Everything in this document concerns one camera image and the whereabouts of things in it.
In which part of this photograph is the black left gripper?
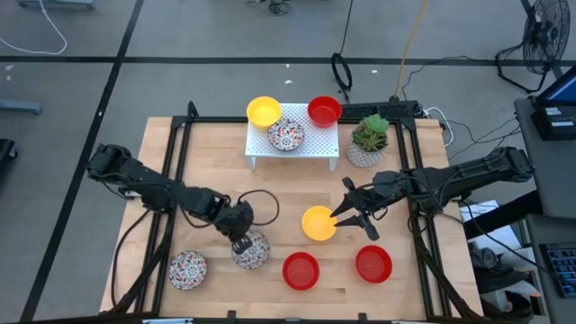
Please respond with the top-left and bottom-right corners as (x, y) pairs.
(212, 200), (256, 256)

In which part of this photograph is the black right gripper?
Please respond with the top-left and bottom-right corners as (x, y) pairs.
(329, 170), (413, 242)

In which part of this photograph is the floral patterned black mini bowl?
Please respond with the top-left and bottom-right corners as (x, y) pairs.
(168, 250), (208, 292)
(267, 117), (306, 152)
(230, 229), (272, 271)

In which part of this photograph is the red plastic mini bowl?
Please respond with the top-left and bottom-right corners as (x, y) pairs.
(355, 244), (393, 284)
(307, 94), (344, 130)
(282, 251), (321, 292)

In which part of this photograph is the succulent in patterned white pot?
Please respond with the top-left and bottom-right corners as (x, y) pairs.
(346, 113), (392, 169)

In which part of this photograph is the white perforated metal shelf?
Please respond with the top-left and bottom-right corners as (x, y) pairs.
(244, 103), (340, 173)

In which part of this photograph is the black power strip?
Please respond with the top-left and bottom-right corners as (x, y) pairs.
(337, 100), (424, 122)

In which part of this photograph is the grey side desk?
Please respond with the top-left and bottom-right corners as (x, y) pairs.
(514, 97), (576, 221)

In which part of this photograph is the black keyboard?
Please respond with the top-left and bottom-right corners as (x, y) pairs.
(543, 242), (576, 299)

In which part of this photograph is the black box with labels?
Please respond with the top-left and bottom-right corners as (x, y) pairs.
(531, 105), (576, 141)

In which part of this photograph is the laptop with blue screen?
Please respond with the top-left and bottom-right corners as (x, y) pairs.
(535, 65), (576, 107)

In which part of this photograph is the black floor fan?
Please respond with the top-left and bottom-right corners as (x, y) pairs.
(494, 0), (572, 95)

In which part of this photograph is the grey cart base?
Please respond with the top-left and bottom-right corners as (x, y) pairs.
(15, 0), (96, 11)

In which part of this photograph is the white cable at table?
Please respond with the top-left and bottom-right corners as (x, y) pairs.
(422, 106), (455, 149)

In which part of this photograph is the coiled black floor cable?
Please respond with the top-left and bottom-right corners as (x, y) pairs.
(330, 52), (354, 104)

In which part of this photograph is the yellow power cable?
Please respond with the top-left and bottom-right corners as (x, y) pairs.
(393, 0), (429, 99)

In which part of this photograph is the white floor cable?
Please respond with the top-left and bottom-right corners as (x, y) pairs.
(0, 0), (68, 57)

